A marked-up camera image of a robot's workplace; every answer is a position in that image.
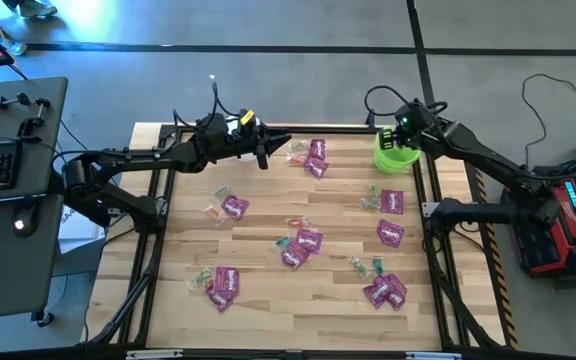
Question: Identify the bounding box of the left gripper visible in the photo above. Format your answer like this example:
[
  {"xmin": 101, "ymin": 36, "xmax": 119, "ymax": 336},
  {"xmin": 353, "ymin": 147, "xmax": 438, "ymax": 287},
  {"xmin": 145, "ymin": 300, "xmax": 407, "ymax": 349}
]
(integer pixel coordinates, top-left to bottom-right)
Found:
[{"xmin": 226, "ymin": 124, "xmax": 292, "ymax": 170}]

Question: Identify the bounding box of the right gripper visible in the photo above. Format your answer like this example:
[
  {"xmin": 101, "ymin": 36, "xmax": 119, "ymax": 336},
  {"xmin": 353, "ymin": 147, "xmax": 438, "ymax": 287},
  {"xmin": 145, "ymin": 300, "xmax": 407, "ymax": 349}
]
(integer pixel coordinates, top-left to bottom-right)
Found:
[{"xmin": 382, "ymin": 101, "xmax": 439, "ymax": 151}]

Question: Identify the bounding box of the clear orange gummy candy pack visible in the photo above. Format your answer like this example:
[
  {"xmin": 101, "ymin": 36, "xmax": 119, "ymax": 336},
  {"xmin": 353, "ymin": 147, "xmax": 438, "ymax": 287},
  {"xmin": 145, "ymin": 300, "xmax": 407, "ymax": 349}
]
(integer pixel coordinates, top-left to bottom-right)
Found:
[{"xmin": 204, "ymin": 204, "xmax": 227, "ymax": 227}]

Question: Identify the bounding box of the green plastic halloween bucket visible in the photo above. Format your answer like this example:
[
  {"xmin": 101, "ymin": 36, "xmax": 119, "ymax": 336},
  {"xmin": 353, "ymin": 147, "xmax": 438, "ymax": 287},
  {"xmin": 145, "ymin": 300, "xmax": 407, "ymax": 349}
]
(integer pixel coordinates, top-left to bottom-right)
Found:
[{"xmin": 373, "ymin": 127, "xmax": 423, "ymax": 175}]

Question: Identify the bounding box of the white plastic halloween bucket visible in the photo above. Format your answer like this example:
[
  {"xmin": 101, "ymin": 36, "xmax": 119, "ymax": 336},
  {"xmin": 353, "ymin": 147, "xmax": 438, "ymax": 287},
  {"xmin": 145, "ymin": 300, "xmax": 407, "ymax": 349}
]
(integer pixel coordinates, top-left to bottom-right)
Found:
[{"xmin": 219, "ymin": 113, "xmax": 265, "ymax": 164}]

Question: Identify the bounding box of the red black power station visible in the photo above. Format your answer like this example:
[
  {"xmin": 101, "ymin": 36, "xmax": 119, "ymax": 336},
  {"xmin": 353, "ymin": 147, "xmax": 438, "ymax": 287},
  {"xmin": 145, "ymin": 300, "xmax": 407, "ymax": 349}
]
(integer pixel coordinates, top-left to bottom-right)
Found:
[{"xmin": 500, "ymin": 172, "xmax": 576, "ymax": 279}]

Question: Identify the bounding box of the yellow black hazard strip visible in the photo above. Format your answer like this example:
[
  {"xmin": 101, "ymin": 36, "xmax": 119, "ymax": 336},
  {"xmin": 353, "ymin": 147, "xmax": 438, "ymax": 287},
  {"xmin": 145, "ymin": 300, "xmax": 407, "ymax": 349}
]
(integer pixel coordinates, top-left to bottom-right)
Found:
[{"xmin": 460, "ymin": 137, "xmax": 520, "ymax": 351}]

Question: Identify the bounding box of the white box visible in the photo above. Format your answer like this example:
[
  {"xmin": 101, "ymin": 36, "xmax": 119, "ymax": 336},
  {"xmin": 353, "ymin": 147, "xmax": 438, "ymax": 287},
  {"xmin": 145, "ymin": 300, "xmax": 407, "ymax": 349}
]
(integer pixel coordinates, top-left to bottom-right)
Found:
[{"xmin": 59, "ymin": 199, "xmax": 107, "ymax": 255}]

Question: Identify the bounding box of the black computer mouse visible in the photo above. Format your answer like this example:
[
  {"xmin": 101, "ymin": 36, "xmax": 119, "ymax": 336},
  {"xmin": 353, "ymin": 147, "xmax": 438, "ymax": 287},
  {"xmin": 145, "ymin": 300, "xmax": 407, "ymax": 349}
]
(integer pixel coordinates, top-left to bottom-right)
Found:
[{"xmin": 11, "ymin": 201, "xmax": 40, "ymax": 238}]

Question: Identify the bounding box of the black desk caster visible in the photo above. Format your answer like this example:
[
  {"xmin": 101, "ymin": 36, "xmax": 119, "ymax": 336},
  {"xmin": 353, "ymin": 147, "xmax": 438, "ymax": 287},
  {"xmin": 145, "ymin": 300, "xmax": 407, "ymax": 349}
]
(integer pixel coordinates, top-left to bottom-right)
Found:
[{"xmin": 31, "ymin": 309, "xmax": 56, "ymax": 329}]

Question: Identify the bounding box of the left wrist camera yellow tag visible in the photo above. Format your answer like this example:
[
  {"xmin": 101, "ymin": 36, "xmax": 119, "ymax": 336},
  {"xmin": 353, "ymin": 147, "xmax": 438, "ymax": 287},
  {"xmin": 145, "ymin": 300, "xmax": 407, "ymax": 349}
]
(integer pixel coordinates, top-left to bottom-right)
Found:
[{"xmin": 237, "ymin": 109, "xmax": 260, "ymax": 139}]

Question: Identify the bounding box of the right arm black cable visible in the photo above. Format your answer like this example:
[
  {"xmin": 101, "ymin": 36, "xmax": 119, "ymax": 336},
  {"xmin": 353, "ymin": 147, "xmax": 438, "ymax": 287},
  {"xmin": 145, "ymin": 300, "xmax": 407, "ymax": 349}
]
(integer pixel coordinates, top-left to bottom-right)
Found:
[{"xmin": 363, "ymin": 84, "xmax": 449, "ymax": 127}]

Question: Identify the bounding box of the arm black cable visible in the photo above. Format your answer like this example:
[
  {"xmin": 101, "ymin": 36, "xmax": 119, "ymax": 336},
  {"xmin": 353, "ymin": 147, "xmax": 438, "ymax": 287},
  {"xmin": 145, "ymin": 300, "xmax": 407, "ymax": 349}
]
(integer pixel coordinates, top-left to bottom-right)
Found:
[
  {"xmin": 171, "ymin": 79, "xmax": 243, "ymax": 130},
  {"xmin": 363, "ymin": 84, "xmax": 449, "ymax": 127}
]

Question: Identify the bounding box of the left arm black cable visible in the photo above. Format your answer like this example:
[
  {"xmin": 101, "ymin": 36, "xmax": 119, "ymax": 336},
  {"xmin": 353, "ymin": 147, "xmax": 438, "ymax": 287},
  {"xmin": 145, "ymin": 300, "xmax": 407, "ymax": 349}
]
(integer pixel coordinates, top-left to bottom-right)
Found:
[{"xmin": 171, "ymin": 79, "xmax": 243, "ymax": 130}]

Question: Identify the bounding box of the thin black floor cable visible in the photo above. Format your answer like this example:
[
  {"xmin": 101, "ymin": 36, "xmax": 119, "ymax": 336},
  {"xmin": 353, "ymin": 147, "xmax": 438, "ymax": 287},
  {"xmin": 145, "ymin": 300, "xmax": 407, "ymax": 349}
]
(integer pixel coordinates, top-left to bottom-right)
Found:
[{"xmin": 520, "ymin": 73, "xmax": 576, "ymax": 162}]

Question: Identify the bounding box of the silver frame hinge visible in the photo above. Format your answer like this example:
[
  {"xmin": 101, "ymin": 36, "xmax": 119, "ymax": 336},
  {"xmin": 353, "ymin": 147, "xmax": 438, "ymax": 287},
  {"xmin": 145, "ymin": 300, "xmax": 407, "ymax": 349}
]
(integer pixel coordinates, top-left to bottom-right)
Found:
[
  {"xmin": 405, "ymin": 351, "xmax": 463, "ymax": 360},
  {"xmin": 125, "ymin": 348, "xmax": 184, "ymax": 360}
]

